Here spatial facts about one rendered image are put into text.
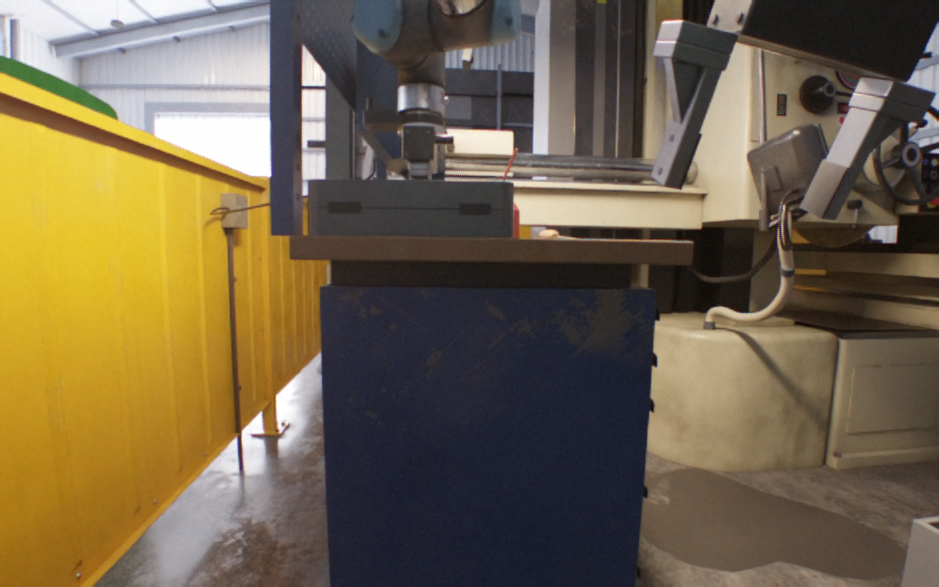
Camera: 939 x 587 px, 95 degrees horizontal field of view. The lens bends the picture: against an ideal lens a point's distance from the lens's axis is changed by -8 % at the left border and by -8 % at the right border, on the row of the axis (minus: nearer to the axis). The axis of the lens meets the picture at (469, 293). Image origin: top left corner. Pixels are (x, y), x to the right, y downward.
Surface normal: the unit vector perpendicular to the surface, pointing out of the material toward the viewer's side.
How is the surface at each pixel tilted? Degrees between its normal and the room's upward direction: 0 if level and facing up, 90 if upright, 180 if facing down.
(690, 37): 113
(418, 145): 90
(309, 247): 90
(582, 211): 90
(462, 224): 90
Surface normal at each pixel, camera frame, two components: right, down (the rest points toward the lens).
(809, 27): 0.04, 0.48
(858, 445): 0.10, 0.10
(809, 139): -0.17, 0.10
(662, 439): -0.80, 0.05
